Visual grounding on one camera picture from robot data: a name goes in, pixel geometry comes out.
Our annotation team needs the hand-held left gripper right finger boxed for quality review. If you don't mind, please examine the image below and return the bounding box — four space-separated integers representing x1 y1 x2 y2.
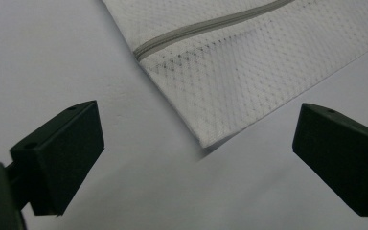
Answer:
291 103 368 218

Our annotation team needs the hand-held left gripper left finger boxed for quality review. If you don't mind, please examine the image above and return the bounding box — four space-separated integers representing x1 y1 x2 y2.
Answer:
5 100 105 217

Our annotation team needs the white cloth sheet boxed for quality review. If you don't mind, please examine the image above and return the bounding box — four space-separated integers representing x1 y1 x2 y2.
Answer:
101 0 368 150

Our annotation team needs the light grey table mat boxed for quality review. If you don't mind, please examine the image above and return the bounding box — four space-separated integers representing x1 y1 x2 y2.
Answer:
0 0 368 230

